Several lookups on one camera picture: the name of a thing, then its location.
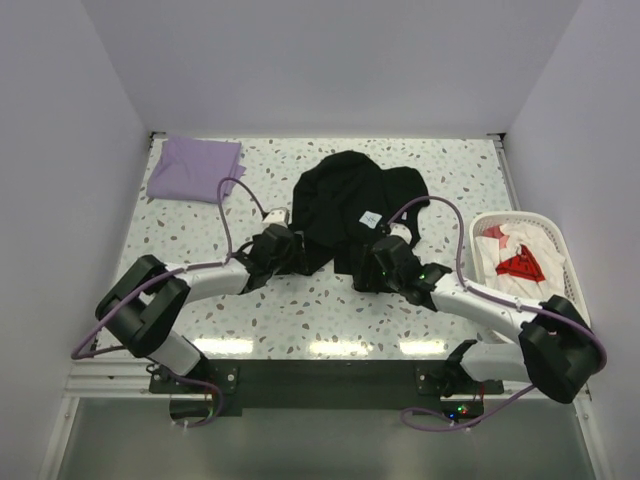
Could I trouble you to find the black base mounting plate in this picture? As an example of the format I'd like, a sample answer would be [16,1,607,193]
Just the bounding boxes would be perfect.
[147,359,504,420]

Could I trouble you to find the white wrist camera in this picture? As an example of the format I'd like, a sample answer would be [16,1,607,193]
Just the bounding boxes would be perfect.
[389,223,413,244]
[262,207,290,227]

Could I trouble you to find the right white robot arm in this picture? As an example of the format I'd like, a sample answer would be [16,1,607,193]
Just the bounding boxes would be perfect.
[355,235,607,404]

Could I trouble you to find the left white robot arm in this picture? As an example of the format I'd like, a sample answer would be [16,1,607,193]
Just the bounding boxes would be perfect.
[95,225,303,392]

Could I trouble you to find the white laundry basket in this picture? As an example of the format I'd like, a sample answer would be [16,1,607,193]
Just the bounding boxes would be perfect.
[467,211,591,324]

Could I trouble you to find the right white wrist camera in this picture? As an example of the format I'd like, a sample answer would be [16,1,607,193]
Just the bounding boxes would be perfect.
[389,223,413,244]

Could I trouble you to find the black t shirt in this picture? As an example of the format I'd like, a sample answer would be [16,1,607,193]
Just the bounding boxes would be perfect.
[290,151,429,276]

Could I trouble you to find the white red print t shirt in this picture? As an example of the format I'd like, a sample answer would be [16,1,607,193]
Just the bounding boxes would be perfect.
[474,223,566,300]

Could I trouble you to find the folded purple t shirt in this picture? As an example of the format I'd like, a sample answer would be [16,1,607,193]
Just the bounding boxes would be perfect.
[146,136,245,204]

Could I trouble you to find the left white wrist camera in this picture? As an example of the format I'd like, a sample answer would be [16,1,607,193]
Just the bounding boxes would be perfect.
[262,207,290,227]

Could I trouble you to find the aluminium frame rail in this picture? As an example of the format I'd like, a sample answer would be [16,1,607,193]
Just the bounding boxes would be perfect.
[64,360,150,399]

